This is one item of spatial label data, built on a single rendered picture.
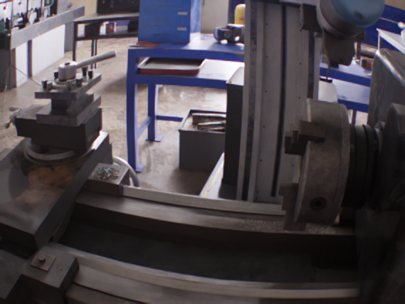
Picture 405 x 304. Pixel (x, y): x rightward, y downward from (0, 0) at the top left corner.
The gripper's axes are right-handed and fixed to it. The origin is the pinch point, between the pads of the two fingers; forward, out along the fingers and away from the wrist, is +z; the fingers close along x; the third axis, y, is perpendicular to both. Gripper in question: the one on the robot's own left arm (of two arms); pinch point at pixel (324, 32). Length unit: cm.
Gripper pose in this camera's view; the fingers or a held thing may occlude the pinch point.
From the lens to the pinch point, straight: 88.5
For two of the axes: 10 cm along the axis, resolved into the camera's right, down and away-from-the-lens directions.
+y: 0.9, -9.9, -1.0
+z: 1.1, -0.9, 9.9
